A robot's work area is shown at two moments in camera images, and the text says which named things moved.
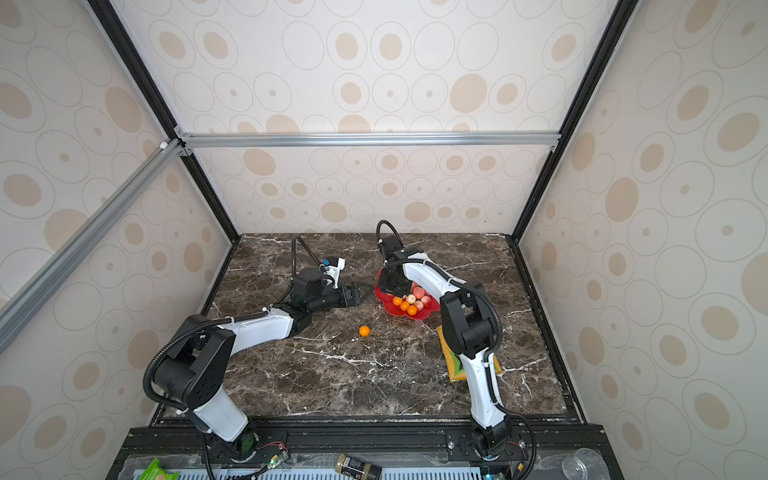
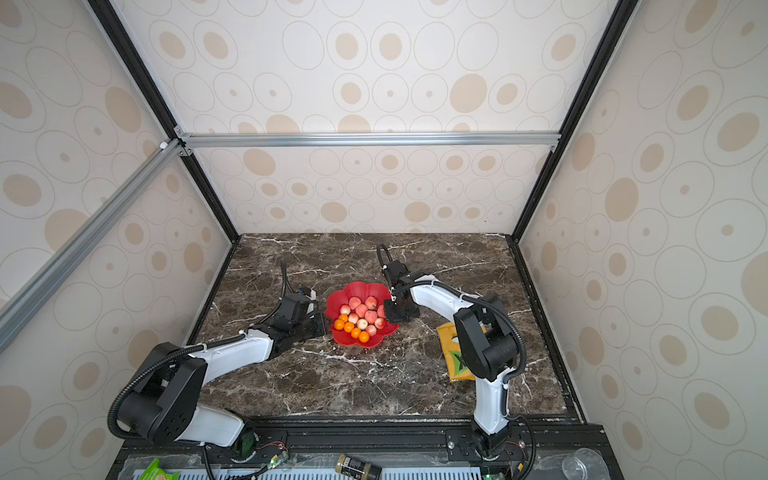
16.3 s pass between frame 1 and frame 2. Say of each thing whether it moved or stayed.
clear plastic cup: stayed
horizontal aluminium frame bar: stayed
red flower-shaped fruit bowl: moved
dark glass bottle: stayed
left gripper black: moved
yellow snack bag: stayed
